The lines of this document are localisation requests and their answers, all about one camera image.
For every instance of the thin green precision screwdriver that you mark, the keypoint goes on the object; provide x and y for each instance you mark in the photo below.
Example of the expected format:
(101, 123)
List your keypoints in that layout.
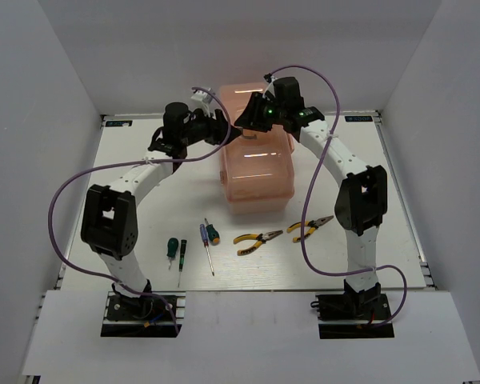
(182, 254)

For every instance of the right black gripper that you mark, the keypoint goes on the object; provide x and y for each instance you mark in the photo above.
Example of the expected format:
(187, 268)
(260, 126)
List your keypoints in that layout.
(250, 118)

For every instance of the yellow combination pliers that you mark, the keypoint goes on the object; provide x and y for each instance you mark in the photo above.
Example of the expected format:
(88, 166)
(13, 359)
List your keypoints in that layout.
(259, 240)

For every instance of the yellow needle-nose pliers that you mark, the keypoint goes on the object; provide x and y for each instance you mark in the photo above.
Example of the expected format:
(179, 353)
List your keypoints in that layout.
(311, 226)

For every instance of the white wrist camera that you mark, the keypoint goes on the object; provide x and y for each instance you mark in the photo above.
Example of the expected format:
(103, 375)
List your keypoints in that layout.
(202, 100)
(269, 78)

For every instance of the pink plastic toolbox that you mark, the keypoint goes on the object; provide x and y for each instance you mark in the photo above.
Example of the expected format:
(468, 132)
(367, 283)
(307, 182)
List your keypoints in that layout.
(257, 172)

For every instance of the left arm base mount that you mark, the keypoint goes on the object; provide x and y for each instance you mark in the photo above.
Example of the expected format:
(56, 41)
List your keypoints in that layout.
(143, 317)

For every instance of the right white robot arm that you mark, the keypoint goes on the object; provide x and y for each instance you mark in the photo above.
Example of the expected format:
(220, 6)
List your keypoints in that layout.
(362, 197)

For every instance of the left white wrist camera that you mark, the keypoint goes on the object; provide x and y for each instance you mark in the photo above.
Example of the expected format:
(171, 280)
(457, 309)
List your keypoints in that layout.
(202, 100)

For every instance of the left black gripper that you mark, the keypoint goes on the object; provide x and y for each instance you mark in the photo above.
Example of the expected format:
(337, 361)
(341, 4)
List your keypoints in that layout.
(218, 128)

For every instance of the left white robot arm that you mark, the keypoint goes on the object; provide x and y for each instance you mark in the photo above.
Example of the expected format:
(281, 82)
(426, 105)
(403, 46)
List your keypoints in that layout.
(110, 220)

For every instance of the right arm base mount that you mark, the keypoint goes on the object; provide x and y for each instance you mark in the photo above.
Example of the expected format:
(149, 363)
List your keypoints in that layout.
(338, 319)

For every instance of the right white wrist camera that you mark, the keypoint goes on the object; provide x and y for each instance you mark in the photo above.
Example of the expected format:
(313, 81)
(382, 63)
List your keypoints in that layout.
(269, 78)

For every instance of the right table corner label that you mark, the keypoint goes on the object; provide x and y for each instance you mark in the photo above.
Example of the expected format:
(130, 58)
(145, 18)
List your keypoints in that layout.
(358, 118)

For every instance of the green orange stubby screwdriver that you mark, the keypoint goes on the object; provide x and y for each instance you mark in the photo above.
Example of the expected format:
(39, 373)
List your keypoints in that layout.
(213, 235)

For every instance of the left table corner label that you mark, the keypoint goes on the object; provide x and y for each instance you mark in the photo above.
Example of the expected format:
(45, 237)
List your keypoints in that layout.
(118, 123)

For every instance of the table corner label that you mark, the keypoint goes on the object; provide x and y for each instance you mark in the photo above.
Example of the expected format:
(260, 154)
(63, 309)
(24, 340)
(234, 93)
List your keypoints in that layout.
(358, 118)
(118, 123)

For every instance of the blue red long screwdriver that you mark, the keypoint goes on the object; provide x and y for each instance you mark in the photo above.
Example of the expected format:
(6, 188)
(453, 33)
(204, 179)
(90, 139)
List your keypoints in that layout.
(205, 242)

